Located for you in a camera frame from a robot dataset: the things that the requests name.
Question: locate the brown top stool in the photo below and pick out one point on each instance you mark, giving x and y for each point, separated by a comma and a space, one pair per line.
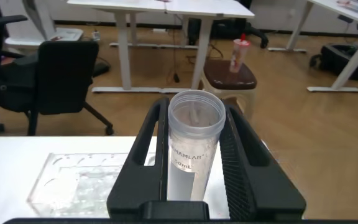
228, 77

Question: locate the white single desk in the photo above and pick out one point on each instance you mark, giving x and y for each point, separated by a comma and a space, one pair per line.
353, 59

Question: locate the clear acrylic test tube rack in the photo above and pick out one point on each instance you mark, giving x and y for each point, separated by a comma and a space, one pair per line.
73, 183

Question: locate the black mesh office chair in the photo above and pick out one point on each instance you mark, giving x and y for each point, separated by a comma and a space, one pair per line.
8, 81

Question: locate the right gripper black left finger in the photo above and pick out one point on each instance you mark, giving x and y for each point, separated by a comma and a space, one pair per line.
135, 180

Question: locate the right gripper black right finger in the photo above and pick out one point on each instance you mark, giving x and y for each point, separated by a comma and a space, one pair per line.
259, 193

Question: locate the red pigment test tube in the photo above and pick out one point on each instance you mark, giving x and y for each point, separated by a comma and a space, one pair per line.
194, 140

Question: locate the black swivel chair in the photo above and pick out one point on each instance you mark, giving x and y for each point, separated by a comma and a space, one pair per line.
67, 77

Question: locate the white double desk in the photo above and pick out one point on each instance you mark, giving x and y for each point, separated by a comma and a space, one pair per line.
166, 7

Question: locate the drink cup with red straw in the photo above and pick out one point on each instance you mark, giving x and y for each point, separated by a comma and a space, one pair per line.
238, 53

